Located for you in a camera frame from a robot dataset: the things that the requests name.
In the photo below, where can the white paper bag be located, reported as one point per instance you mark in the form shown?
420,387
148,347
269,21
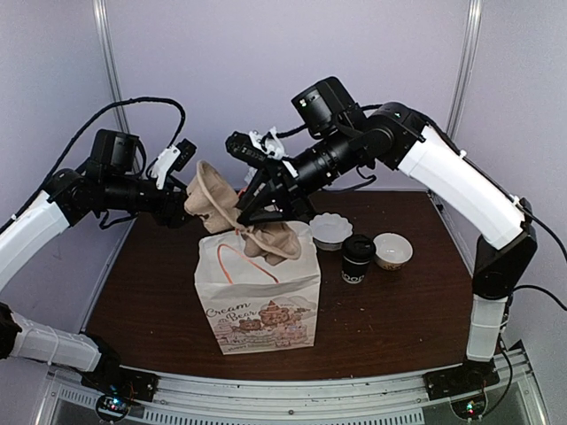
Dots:
252,306

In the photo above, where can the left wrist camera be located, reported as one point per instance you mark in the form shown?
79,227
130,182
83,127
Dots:
173,158

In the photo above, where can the right aluminium post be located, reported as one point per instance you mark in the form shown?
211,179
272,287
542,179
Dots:
469,52

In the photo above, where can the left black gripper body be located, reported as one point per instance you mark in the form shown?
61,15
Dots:
168,216

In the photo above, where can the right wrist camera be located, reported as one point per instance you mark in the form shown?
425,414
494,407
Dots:
255,149

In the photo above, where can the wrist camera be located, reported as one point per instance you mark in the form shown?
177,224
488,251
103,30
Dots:
173,158
255,149

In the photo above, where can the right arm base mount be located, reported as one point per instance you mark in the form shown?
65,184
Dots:
455,381

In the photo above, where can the white scalloped bowl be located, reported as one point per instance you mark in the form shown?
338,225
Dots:
330,230

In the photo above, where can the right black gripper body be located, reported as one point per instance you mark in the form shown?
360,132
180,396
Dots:
290,190

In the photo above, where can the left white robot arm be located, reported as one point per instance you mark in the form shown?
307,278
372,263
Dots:
105,182

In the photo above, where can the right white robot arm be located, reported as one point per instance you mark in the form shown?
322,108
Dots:
348,135

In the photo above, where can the white round bowl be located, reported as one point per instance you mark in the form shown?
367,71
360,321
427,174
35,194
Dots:
393,251

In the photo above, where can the aluminium post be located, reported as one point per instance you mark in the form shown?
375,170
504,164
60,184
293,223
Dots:
105,41
469,52

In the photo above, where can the left aluminium post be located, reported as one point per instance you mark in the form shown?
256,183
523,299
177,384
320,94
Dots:
105,41

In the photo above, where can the single black paper cup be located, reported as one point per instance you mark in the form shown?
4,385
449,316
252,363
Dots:
354,269

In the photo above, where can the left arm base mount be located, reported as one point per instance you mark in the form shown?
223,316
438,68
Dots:
110,378

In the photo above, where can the cardboard cup carrier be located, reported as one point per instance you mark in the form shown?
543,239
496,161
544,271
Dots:
214,201

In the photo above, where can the black cup lid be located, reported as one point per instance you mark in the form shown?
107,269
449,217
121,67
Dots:
358,248

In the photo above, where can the aluminium front rail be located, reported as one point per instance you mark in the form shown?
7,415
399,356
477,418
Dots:
389,399

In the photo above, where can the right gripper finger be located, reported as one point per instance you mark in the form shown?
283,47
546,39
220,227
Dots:
262,216
258,196

